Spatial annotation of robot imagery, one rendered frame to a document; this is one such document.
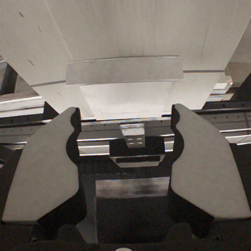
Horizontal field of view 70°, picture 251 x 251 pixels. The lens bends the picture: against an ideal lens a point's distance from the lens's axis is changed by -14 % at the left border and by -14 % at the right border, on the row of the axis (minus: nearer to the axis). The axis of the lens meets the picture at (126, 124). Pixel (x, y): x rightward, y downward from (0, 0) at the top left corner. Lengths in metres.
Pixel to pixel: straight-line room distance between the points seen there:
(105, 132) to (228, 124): 0.31
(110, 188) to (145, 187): 0.04
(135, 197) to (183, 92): 0.13
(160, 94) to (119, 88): 0.04
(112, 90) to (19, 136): 0.45
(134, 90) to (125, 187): 0.12
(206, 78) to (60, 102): 0.15
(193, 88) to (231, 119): 0.35
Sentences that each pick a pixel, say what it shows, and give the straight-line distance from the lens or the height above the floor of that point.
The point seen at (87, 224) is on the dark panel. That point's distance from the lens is 0.81.
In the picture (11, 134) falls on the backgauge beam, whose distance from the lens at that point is 0.63.
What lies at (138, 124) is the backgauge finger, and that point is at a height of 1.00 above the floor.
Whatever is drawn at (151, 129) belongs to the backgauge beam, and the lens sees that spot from 0.50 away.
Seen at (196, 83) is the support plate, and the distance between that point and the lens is 0.20.
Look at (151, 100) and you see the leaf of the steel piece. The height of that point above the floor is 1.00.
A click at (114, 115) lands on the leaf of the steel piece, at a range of 0.26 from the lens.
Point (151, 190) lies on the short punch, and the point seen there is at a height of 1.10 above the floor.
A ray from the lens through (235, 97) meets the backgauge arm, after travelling 0.92.
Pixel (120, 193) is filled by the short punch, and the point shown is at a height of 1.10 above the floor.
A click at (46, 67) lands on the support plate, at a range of 0.17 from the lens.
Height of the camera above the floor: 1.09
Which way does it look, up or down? 18 degrees down
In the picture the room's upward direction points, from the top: 178 degrees clockwise
